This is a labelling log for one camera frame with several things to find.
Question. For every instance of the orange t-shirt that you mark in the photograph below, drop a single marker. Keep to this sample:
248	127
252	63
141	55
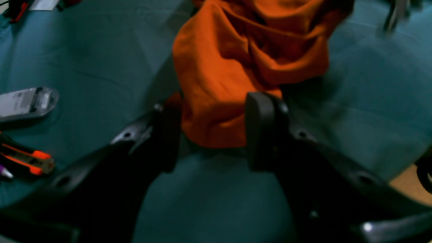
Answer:
229	48

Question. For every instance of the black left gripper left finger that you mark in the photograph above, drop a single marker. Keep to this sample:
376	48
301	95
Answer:
98	198

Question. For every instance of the blue-grey table cloth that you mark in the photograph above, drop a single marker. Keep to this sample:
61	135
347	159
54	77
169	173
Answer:
111	60

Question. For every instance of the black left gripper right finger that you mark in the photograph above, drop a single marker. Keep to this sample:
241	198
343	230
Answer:
332	198

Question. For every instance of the orange black utility knife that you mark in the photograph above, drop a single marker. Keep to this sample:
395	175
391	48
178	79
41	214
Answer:
37	162

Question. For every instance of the plastic blister pack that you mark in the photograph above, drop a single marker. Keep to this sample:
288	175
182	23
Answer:
32	103

